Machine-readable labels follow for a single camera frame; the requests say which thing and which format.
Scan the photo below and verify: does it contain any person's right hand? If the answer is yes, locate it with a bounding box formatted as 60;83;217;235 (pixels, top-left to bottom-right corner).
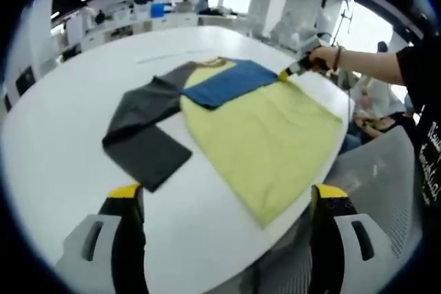
308;45;340;73

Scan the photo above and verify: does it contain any white mesh office chair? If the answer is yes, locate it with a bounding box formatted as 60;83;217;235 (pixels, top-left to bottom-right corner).
329;125;425;294

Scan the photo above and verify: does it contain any white cabinet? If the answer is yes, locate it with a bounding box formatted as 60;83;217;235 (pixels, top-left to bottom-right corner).
65;17;82;45

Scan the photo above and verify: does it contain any black square box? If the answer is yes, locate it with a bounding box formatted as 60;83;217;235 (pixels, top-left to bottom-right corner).
14;65;37;96

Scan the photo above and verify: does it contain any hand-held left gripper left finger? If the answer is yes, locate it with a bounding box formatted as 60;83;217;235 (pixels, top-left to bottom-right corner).
57;183;150;294

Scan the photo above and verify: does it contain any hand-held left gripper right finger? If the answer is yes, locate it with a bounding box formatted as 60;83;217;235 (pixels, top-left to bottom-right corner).
308;183;404;294

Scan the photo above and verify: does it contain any black metal stand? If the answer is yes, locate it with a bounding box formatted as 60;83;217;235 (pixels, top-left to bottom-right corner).
338;0;356;35

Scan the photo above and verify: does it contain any yellow long-sleeved garment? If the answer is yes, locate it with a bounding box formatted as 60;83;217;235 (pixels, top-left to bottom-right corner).
101;55;344;230

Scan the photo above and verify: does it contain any blue box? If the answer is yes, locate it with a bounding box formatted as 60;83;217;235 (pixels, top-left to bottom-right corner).
150;1;166;18

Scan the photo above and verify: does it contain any person's black printed shirt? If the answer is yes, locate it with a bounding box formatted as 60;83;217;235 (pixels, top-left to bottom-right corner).
395;32;441;213

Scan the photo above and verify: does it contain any long white counter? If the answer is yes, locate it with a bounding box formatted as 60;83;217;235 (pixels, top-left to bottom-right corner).
64;11;201;48

